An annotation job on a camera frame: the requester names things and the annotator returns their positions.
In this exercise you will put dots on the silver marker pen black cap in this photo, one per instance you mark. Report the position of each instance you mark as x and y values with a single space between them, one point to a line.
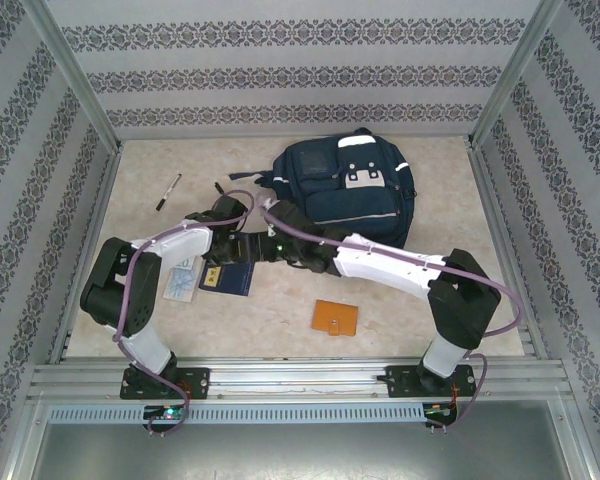
168 191

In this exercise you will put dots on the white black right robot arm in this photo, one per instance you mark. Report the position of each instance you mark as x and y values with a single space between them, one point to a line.
390 277

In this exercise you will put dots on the small controller circuit board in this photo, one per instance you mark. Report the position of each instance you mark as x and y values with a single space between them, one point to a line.
440 411
166 413

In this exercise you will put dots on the orange leather wallet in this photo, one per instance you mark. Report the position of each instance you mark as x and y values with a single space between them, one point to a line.
335 317

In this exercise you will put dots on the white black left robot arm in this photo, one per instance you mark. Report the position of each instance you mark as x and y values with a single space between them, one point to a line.
147 345

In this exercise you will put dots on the aluminium side rail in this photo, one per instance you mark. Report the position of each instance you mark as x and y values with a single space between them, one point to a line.
505 250
87 250

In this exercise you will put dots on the navy blue passport booklet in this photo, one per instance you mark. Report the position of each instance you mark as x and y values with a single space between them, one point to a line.
230 282

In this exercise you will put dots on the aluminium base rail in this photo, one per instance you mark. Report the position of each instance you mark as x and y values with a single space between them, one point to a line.
300 380

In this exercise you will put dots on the navy blue backpack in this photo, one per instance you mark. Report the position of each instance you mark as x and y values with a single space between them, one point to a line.
350 210

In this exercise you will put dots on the pale blue banknote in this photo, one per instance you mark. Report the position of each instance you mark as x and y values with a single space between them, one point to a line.
180 287

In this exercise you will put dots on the aluminium frame post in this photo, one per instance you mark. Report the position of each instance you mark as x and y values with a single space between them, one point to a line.
520 75
75 75

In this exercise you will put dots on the grey metal shelf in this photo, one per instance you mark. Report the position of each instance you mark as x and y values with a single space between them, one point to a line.
300 455

